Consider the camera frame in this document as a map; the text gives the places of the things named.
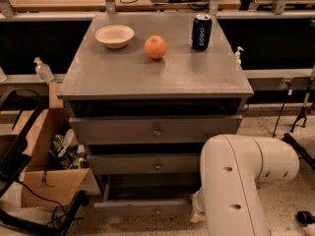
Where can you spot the black caster wheel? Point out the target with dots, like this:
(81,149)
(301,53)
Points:
(305,218)

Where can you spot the black stand right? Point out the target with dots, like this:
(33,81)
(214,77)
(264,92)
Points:
(288,138)

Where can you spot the grey wooden drawer cabinet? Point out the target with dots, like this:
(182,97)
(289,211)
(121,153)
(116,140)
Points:
(126,82)

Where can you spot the clear sanitizer bottle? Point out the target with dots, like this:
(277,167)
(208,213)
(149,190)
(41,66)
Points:
(43,70)

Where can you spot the black stand left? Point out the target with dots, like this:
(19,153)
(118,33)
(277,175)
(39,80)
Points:
(12,162)

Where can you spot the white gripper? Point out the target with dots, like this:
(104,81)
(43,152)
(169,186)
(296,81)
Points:
(197,203)

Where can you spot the grey top drawer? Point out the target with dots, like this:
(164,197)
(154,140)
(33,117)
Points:
(147,130)

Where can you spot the brown cardboard box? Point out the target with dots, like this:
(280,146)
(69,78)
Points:
(43,174)

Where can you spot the grey drawer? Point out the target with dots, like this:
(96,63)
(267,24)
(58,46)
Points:
(147,194)
(147,130)
(144,163)

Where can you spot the black tripod leg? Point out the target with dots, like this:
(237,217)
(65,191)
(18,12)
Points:
(302,114)

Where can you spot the white pump bottle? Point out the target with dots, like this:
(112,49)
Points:
(238,52)

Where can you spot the blue Pepsi can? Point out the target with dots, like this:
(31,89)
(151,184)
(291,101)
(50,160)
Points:
(201,32)

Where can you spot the white bowl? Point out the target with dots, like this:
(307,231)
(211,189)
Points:
(114,37)

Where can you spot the black stand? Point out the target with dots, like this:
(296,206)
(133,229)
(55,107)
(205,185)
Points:
(12,162)
(288,138)

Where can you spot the orange fruit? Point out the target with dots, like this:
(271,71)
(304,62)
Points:
(155,46)

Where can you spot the grey bottom drawer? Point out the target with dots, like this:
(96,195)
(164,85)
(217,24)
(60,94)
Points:
(147,194)

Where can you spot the grey middle drawer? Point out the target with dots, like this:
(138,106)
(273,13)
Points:
(144,163)

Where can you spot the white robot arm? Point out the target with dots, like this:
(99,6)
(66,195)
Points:
(233,168)

